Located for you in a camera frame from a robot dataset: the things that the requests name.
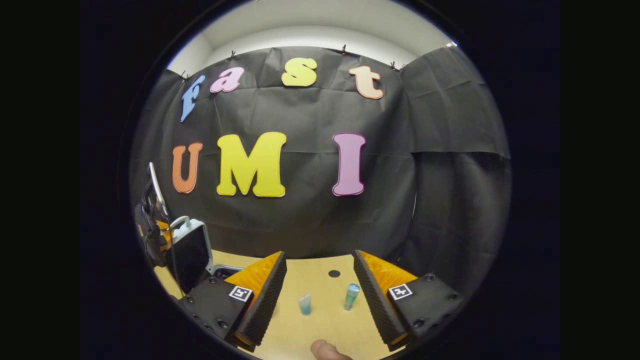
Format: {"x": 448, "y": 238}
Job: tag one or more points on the white blue skincare tube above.
{"x": 304, "y": 305}

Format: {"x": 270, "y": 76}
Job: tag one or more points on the black backdrop cloth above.
{"x": 300, "y": 220}

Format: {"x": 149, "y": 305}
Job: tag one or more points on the light blue suitcase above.
{"x": 190, "y": 255}

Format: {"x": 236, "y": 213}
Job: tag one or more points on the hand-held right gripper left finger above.
{"x": 262, "y": 310}

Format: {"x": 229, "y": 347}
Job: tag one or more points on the blue skincare bottle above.
{"x": 351, "y": 296}

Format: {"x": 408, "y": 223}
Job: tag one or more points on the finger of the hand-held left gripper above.
{"x": 163, "y": 231}

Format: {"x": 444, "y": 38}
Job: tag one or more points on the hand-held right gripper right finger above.
{"x": 375, "y": 305}

